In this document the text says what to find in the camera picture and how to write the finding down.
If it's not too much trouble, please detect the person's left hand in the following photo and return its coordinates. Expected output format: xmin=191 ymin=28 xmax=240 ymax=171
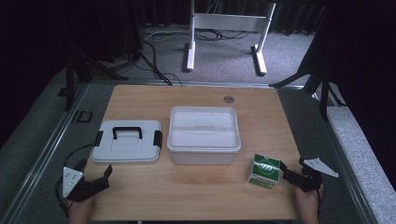
xmin=67 ymin=196 xmax=95 ymax=224

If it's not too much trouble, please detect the bundle of floor cables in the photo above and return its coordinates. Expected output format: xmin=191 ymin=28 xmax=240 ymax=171
xmin=143 ymin=27 xmax=254 ymax=43

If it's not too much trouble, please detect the person's right hand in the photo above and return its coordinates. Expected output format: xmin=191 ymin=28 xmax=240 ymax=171
xmin=294 ymin=183 xmax=322 ymax=224

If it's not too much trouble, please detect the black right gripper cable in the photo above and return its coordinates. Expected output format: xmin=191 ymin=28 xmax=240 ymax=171
xmin=315 ymin=182 xmax=327 ymax=217

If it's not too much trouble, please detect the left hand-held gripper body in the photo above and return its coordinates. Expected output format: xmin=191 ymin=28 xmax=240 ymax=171
xmin=62 ymin=166 xmax=110 ymax=203

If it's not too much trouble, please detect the black floor cable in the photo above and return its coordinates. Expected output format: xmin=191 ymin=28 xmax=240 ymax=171
xmin=138 ymin=39 xmax=183 ymax=87

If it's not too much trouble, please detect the green medicine box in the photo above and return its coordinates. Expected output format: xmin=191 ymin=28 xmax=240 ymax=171
xmin=247 ymin=153 xmax=282 ymax=190

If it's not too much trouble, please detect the white lid with black handle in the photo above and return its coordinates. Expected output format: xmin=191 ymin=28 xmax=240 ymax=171
xmin=91 ymin=119 xmax=163 ymax=164

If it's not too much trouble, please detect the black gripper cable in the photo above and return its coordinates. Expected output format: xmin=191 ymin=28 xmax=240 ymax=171
xmin=54 ymin=143 xmax=95 ymax=218
xmin=315 ymin=182 xmax=327 ymax=217

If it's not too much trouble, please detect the white plastic storage box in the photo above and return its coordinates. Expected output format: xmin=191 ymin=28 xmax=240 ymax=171
xmin=166 ymin=105 xmax=242 ymax=166

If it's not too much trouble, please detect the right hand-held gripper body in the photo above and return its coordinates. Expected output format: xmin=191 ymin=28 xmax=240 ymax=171
xmin=282 ymin=157 xmax=340 ymax=193

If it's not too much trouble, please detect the black tripod stand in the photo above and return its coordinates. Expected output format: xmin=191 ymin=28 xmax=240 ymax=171
xmin=63 ymin=36 xmax=129 ymax=112
xmin=268 ymin=46 xmax=348 ymax=122

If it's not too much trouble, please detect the white metal desk frame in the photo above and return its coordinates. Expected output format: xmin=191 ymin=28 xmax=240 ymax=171
xmin=185 ymin=0 xmax=277 ymax=77

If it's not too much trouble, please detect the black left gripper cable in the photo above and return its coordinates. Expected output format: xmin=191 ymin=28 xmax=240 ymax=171
xmin=54 ymin=143 xmax=95 ymax=218

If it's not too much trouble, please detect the black square floor bracket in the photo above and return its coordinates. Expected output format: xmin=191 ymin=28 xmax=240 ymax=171
xmin=72 ymin=110 xmax=93 ymax=123

